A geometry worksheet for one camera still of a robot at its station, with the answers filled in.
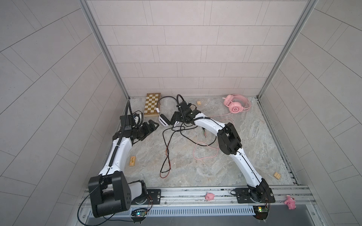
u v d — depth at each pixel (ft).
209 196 2.28
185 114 2.58
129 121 2.09
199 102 3.68
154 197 2.33
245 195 2.32
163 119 3.04
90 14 2.42
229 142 1.99
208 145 2.92
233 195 2.37
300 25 2.53
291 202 2.23
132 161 2.69
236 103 3.39
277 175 2.53
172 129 3.15
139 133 2.26
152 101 3.58
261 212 2.22
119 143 1.69
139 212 2.11
